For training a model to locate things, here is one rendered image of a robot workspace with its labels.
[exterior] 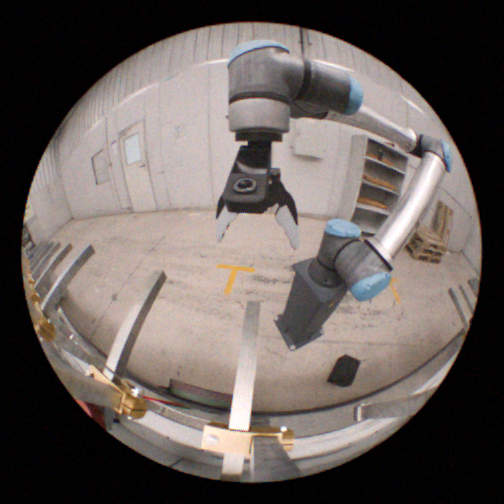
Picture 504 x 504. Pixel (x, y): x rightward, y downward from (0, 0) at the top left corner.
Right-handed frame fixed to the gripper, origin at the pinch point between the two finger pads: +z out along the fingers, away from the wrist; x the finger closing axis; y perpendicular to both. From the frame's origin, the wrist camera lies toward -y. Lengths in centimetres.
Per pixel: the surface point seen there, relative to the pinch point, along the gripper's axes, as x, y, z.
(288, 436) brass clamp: -9.8, -31.4, 9.9
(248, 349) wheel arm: -1.1, -15.5, 10.3
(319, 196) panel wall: -74, 225, 54
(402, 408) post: -30.5, -31.4, 6.7
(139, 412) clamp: 14.1, -35.0, 9.2
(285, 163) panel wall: -14, 225, 7
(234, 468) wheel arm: -3.0, -39.7, 10.3
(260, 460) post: -5.1, -31.5, -0.9
